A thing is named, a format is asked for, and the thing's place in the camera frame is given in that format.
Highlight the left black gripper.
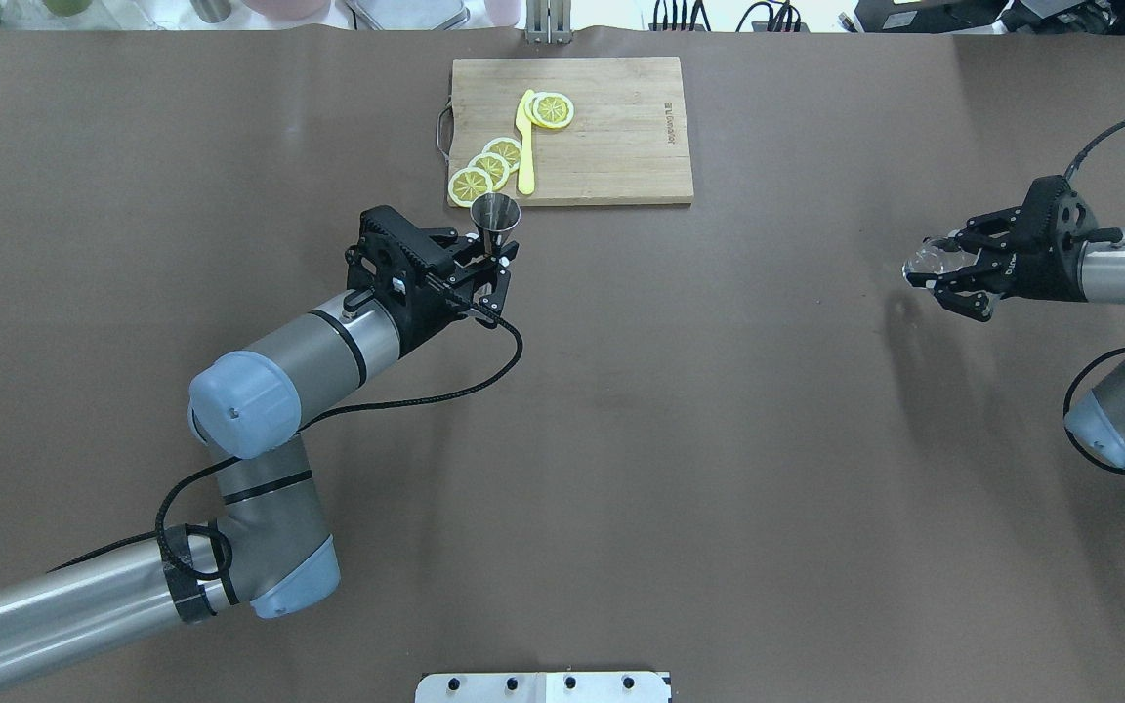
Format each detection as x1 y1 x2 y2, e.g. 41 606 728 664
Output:
347 206 514 357

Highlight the steel double jigger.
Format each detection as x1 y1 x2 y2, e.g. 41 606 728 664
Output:
470 191 521 259

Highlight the lemon slice upper row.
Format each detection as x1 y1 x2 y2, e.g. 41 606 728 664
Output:
482 137 521 173

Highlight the lemon slice row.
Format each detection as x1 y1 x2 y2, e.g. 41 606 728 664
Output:
447 166 494 208
468 151 518 191
482 137 521 173

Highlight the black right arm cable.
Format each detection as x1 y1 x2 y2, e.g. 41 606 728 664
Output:
1062 107 1125 476

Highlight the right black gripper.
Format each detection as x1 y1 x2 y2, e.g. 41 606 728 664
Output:
926 175 1100 323

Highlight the clear glass cup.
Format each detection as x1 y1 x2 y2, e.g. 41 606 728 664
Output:
902 237 972 288

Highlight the lemon slice middle row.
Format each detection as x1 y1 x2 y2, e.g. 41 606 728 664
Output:
468 151 518 191

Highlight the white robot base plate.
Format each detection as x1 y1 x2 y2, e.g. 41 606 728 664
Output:
414 672 674 702

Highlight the aluminium frame post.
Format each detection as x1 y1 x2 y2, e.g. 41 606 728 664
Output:
525 0 574 45

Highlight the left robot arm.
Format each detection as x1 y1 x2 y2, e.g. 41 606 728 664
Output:
0 193 520 690

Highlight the lemon slice far end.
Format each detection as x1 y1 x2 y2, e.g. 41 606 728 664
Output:
527 92 576 130

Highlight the lemon slice lower row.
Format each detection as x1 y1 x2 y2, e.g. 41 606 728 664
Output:
447 166 494 208

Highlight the wooden cutting board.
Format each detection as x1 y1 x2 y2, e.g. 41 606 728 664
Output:
449 57 693 206

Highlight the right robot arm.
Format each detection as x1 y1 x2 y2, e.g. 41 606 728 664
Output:
902 175 1125 476

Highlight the yellow plastic knife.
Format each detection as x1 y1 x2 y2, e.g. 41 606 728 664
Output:
514 89 536 195

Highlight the white digital scale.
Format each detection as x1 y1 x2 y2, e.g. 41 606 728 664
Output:
344 1 473 31

